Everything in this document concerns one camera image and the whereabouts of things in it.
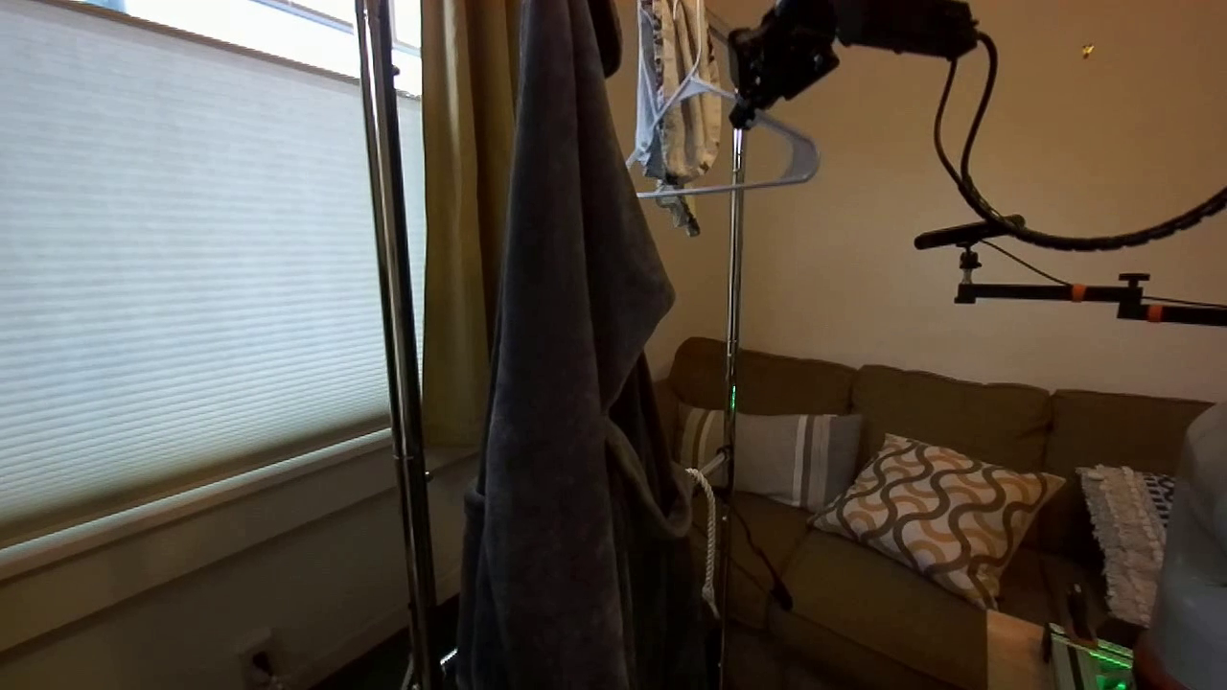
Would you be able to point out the blurred grey foreground object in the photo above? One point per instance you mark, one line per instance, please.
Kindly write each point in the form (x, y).
(1186, 642)

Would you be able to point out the olive yellow curtain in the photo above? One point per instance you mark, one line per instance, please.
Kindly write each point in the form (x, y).
(469, 67)

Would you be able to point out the green lit device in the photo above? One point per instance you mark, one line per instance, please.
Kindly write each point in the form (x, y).
(1085, 663)

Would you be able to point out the striped grey white pillow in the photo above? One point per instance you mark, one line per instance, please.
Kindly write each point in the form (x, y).
(787, 458)

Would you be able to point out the wall power outlet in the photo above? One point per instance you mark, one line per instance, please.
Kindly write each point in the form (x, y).
(260, 670)

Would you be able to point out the white cellular window blind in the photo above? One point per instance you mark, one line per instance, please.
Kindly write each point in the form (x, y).
(187, 261)

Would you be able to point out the grey bathrobe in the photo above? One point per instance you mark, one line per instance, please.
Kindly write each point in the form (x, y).
(578, 553)

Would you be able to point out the brown wave patterned pillow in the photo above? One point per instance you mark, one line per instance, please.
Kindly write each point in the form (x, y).
(942, 516)

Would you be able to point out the white plastic coat hanger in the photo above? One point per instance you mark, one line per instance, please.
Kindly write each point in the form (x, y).
(764, 153)

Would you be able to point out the white knitted throw blanket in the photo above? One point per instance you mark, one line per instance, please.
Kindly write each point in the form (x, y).
(1130, 521)

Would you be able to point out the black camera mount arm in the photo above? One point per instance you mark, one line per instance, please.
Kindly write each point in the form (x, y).
(1130, 291)

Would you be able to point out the olive green sofa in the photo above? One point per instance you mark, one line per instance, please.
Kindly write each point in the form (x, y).
(865, 622)

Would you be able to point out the chrome garment rack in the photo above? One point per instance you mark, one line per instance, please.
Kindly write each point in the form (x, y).
(435, 486)

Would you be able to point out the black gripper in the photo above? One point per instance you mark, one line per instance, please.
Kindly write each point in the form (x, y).
(778, 54)

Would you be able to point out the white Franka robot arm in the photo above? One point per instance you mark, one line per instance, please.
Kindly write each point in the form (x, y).
(928, 27)

